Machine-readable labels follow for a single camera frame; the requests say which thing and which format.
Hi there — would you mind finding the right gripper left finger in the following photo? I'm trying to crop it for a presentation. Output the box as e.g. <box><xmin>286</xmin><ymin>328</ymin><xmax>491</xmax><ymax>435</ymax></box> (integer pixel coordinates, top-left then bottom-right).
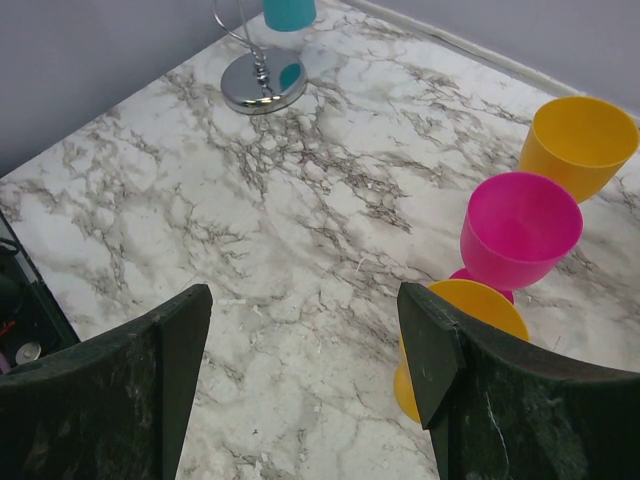
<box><xmin>1</xmin><ymin>284</ymin><xmax>213</xmax><ymax>479</ymax></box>

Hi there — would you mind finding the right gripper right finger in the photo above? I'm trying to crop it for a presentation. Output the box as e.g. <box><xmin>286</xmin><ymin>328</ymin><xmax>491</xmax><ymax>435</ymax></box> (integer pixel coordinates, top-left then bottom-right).
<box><xmin>397</xmin><ymin>282</ymin><xmax>640</xmax><ymax>480</ymax></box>

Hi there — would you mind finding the yellow wine glass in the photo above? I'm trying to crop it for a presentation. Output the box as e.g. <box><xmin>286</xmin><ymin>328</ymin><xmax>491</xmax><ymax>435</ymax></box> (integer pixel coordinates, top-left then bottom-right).
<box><xmin>394</xmin><ymin>279</ymin><xmax>530</xmax><ymax>429</ymax></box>
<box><xmin>519</xmin><ymin>96</ymin><xmax>639</xmax><ymax>203</ymax></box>

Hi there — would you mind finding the pink wine glass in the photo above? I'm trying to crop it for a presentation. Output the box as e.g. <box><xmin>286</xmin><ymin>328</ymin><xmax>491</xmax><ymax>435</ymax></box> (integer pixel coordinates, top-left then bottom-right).
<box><xmin>451</xmin><ymin>171</ymin><xmax>584</xmax><ymax>302</ymax></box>

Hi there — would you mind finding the blue wine glass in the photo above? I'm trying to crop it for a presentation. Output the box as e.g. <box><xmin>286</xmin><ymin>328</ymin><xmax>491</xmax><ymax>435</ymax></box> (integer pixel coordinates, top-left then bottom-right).
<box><xmin>263</xmin><ymin>0</ymin><xmax>317</xmax><ymax>33</ymax></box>

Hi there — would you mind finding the chrome wine glass rack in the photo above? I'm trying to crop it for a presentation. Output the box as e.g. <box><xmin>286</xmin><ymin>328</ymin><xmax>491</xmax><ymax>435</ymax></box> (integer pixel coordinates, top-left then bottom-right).
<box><xmin>212</xmin><ymin>1</ymin><xmax>308</xmax><ymax>115</ymax></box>

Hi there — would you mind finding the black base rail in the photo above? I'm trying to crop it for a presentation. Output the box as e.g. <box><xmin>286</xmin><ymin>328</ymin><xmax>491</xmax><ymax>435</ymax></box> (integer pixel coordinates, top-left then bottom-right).
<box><xmin>1</xmin><ymin>218</ymin><xmax>80</xmax><ymax>374</ymax></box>

